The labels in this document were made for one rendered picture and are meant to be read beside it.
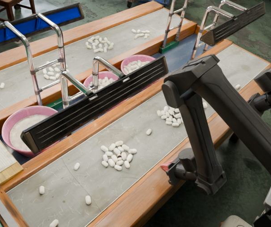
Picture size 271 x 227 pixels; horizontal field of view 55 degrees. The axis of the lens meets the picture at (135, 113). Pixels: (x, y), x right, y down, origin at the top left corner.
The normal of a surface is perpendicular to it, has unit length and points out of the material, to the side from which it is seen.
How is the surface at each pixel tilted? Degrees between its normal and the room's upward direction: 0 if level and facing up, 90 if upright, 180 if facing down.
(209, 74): 24
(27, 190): 0
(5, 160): 0
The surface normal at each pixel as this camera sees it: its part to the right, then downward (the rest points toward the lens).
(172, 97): -0.74, 0.56
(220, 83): 0.22, -0.32
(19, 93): 0.11, -0.68
